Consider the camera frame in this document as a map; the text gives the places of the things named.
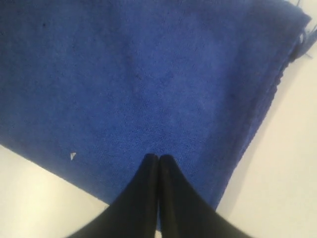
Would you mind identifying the blue microfiber cloth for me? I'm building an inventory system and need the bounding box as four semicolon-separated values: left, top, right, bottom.
0;0;317;207

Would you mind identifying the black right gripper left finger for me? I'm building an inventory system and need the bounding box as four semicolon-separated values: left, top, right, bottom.
70;154;159;238

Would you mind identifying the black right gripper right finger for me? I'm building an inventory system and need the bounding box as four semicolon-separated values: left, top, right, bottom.
158;155;244;238

